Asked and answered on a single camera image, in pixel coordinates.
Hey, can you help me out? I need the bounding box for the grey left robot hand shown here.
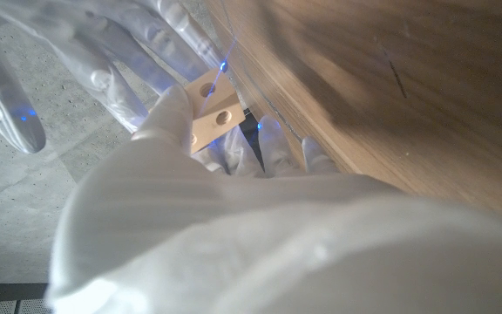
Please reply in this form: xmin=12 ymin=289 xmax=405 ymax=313
xmin=44 ymin=85 xmax=502 ymax=314

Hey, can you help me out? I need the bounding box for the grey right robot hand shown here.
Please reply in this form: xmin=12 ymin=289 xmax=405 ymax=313
xmin=0 ymin=0 xmax=228 ymax=154

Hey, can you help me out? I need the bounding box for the small wooden block with holes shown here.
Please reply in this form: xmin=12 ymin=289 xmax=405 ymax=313
xmin=184 ymin=67 xmax=247 ymax=154

